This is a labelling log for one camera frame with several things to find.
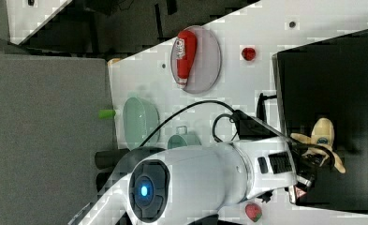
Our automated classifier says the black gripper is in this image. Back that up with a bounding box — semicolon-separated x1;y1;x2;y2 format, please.
292;141;317;191

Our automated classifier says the peeled toy banana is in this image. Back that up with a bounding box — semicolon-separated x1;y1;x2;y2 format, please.
290;118;346;173

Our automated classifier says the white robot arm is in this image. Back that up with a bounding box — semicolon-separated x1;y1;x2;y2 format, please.
68;137;305;225

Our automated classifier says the black toaster oven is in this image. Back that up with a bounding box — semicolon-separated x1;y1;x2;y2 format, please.
272;29;368;214

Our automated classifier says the toy strawberry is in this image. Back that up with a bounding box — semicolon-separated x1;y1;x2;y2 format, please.
244;203;262;222

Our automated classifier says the grey oval plate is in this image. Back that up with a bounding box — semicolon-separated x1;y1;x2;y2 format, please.
170;26;221;94

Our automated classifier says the red ketchup bottle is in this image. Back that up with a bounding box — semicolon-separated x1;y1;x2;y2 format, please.
176;30;197;88

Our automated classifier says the large green bowl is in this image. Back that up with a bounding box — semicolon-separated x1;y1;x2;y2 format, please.
123;97;159;150

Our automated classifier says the upper black cylinder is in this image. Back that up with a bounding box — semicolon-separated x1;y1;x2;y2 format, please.
95;148;130;170

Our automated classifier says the black cylinder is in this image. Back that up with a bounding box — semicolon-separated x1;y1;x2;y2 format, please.
96;172;111;192
95;148;130;170

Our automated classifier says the lower black cylinder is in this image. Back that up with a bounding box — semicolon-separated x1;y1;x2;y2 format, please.
96;172;111;192

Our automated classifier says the green tape marker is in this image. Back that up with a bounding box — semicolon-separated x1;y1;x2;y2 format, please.
98;110;116;119

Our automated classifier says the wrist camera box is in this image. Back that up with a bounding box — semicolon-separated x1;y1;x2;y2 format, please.
231;110;281;141

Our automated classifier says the black oven door handle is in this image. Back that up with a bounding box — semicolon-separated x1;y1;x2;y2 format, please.
256;93;277;122

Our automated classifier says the green cup with handle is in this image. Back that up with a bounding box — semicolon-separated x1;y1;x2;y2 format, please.
167;126;201;149

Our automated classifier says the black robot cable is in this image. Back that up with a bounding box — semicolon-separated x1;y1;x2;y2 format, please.
139;99;241;148

